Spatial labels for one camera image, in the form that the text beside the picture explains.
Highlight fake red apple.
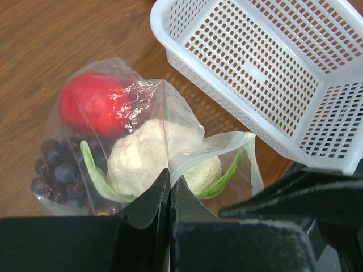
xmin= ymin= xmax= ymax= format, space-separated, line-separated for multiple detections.
xmin=58 ymin=72 xmax=132 ymax=137

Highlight fake white cauliflower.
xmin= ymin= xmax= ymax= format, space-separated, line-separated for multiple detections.
xmin=107 ymin=119 xmax=205 ymax=197

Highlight clear zip top bag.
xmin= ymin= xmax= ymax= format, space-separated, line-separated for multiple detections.
xmin=31 ymin=57 xmax=264 ymax=216

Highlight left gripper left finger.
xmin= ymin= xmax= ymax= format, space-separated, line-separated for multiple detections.
xmin=1 ymin=169 xmax=170 ymax=271

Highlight fake purple grapes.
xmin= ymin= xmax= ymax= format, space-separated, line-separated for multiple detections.
xmin=31 ymin=136 xmax=124 ymax=216

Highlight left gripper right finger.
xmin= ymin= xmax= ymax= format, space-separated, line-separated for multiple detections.
xmin=170 ymin=177 xmax=318 ymax=271

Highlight white perforated plastic basket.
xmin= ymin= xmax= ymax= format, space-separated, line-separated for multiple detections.
xmin=150 ymin=1 xmax=362 ymax=174

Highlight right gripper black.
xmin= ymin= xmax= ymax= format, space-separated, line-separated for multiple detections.
xmin=220 ymin=180 xmax=362 ymax=271

